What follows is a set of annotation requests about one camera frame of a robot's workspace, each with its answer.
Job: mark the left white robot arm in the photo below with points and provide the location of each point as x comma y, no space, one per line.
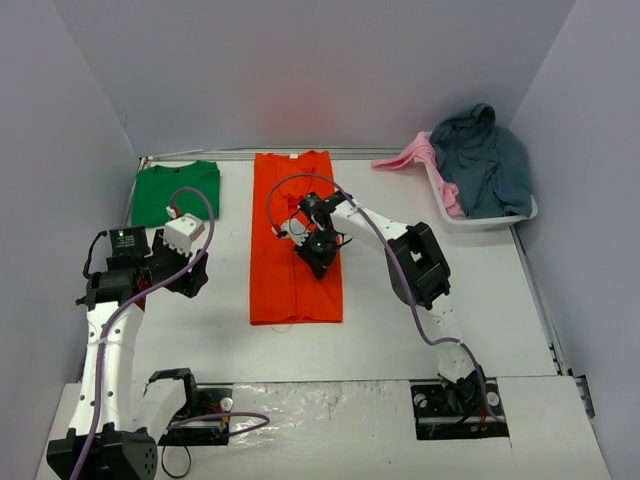
109,436

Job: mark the white plastic basket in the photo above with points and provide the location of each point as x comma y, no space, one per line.
470,225

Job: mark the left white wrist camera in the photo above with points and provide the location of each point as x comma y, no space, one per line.
181,231

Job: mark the pink t-shirt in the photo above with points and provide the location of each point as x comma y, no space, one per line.
420,150

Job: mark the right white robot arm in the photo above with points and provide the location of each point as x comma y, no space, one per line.
418,270

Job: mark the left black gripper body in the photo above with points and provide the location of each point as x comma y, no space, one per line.
192,275

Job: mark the blue-grey t-shirt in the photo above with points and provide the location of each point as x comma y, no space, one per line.
487,162

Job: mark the orange t-shirt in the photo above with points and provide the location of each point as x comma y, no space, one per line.
282,288

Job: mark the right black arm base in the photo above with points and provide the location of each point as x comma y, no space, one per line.
443,412

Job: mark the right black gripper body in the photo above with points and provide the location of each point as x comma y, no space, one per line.
318,257

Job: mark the green folded t-shirt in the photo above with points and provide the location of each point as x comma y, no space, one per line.
155,186

